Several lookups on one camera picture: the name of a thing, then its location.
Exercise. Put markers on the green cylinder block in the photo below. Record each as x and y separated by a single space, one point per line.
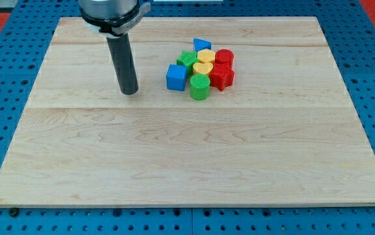
200 87

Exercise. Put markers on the blue cube block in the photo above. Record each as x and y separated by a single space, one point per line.
176 77

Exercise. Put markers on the yellow heart block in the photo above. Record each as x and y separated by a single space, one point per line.
202 68

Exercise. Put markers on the red star block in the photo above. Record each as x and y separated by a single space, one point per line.
221 76

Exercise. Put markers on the green star block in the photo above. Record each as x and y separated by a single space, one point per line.
187 59

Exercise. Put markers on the yellow hexagon block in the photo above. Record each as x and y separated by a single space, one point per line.
206 56

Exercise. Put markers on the red cylinder block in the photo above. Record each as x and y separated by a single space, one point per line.
225 57

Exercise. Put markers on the blue triangle block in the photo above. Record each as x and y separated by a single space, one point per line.
200 44

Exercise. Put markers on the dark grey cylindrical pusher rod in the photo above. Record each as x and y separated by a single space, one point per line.
122 58

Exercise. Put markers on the light wooden board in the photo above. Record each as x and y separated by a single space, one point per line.
285 134

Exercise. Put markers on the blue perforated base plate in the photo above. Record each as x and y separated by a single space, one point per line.
25 34

